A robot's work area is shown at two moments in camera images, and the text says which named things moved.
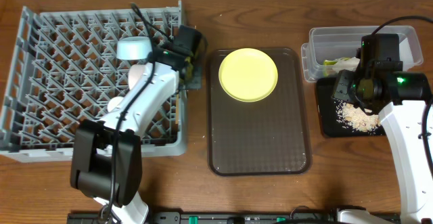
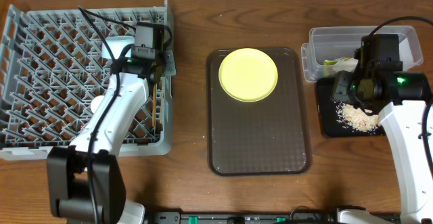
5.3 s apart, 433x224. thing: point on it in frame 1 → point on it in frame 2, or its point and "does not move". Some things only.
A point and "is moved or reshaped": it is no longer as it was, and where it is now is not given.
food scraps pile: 356,119 does not move
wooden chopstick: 177,109 is moved or reshaped
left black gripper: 191,74 → 169,63
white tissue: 350,64 does not move
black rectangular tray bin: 328,111 does not move
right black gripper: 342,91 does not move
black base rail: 214,217 does not move
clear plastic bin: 331,49 does not move
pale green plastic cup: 114,102 is moved or reshaped
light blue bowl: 133,47 is moved or reshaped
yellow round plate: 247,75 does not move
